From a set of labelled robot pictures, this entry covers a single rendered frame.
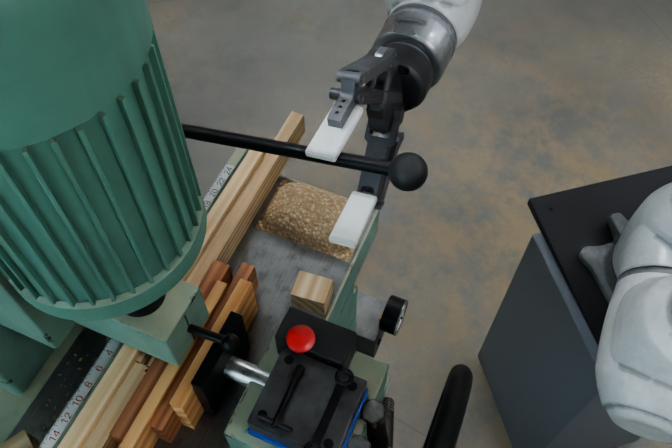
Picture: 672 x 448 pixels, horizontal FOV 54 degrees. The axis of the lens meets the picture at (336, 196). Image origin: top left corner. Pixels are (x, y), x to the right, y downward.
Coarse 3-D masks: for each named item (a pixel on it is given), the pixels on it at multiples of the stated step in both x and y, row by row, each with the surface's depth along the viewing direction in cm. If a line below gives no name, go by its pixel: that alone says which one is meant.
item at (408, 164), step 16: (192, 128) 67; (208, 128) 67; (224, 144) 66; (240, 144) 65; (256, 144) 64; (272, 144) 63; (288, 144) 63; (320, 160) 61; (336, 160) 60; (352, 160) 60; (368, 160) 59; (384, 160) 59; (400, 160) 57; (416, 160) 57; (400, 176) 57; (416, 176) 57
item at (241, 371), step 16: (240, 320) 73; (240, 336) 75; (208, 352) 70; (224, 352) 71; (240, 352) 77; (208, 368) 69; (224, 368) 73; (240, 368) 73; (256, 368) 73; (192, 384) 68; (208, 384) 69; (224, 384) 75; (208, 400) 71
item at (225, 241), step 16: (288, 128) 96; (304, 128) 100; (272, 160) 92; (256, 176) 91; (272, 176) 93; (256, 192) 89; (240, 208) 88; (256, 208) 91; (224, 224) 86; (240, 224) 87; (224, 240) 85; (240, 240) 89; (208, 256) 83; (224, 256) 86; (192, 272) 82; (112, 400) 73; (128, 400) 73; (112, 416) 72; (96, 432) 71
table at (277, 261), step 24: (264, 240) 89; (288, 240) 89; (360, 240) 89; (240, 264) 87; (264, 264) 87; (288, 264) 87; (312, 264) 87; (336, 264) 87; (360, 264) 92; (264, 288) 85; (288, 288) 85; (336, 288) 85; (264, 312) 83; (312, 312) 83; (336, 312) 87; (264, 336) 81; (240, 384) 78; (192, 432) 75; (216, 432) 75
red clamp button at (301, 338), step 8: (296, 328) 69; (304, 328) 69; (288, 336) 68; (296, 336) 68; (304, 336) 68; (312, 336) 68; (288, 344) 68; (296, 344) 68; (304, 344) 68; (312, 344) 68; (296, 352) 68; (304, 352) 68
